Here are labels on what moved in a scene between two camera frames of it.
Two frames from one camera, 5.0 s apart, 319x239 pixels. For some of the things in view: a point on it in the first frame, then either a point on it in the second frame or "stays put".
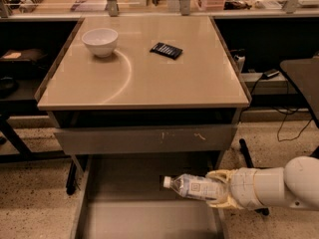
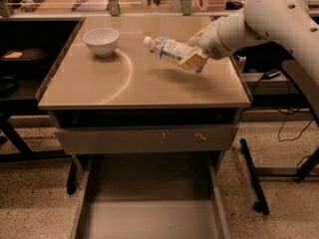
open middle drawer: [122, 196] stays put
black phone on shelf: [269, 74] stays put
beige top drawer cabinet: [139, 102] stays put
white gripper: [241, 186] → [209, 41]
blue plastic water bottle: [195, 185] → [167, 49]
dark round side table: [304, 73] stays put
